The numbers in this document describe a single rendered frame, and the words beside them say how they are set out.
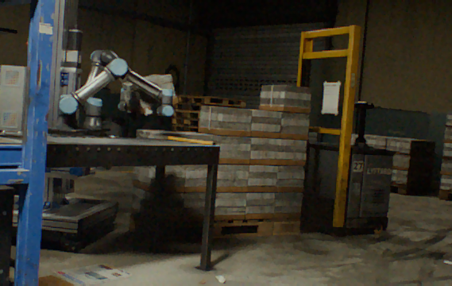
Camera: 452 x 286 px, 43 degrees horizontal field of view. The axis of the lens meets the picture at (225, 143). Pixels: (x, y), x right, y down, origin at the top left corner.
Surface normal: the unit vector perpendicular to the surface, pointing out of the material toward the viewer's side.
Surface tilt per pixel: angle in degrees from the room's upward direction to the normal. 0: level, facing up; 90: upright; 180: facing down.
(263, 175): 89
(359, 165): 90
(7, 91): 90
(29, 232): 90
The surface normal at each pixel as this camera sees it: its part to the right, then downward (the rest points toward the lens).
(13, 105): -0.14, 0.04
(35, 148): 0.74, 0.09
